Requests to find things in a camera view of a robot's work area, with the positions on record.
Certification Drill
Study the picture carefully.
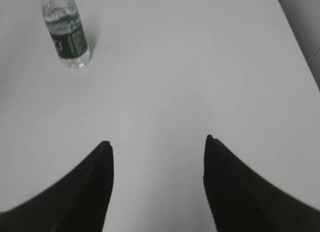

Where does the clear water bottle green label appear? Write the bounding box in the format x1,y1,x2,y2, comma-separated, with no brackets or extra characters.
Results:
40,0,91,68

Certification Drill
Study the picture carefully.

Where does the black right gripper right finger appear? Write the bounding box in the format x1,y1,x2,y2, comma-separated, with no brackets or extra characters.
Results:
203,135,320,231

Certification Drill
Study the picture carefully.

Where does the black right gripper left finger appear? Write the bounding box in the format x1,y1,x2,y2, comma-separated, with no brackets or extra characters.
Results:
0,141,114,231

